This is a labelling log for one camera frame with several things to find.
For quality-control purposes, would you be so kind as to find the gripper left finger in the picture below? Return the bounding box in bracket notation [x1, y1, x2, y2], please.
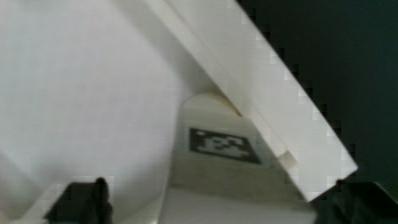
[45, 177, 114, 224]

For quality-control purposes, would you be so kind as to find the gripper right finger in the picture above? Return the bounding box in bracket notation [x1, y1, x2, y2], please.
[311, 181, 398, 224]

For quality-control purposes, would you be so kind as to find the white leg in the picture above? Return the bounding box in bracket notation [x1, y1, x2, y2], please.
[158, 93, 316, 224]

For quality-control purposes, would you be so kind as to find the white square tabletop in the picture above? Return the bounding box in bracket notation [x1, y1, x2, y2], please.
[0, 0, 357, 224]

